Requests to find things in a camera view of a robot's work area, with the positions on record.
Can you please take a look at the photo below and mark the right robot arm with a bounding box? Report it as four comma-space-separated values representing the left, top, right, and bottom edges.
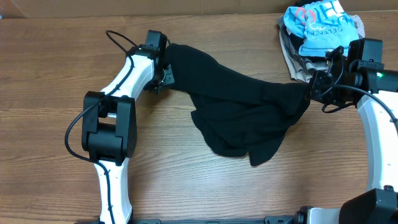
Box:
289, 39, 397, 223

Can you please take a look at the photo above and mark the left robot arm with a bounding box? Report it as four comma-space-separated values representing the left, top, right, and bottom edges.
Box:
81, 30, 174, 223

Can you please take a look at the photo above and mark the grey folded garment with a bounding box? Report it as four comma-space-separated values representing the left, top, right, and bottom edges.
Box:
278, 16, 328, 72

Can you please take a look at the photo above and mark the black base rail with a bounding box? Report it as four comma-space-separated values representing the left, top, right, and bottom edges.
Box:
74, 214, 299, 224

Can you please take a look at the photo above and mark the beige folded garment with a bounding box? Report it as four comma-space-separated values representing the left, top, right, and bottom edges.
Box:
278, 7, 365, 82

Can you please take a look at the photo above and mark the black polo shirt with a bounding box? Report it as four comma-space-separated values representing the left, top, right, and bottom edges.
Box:
165, 44, 310, 167

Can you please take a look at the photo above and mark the light blue printed t-shirt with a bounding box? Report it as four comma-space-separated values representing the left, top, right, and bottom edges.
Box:
283, 0, 359, 57

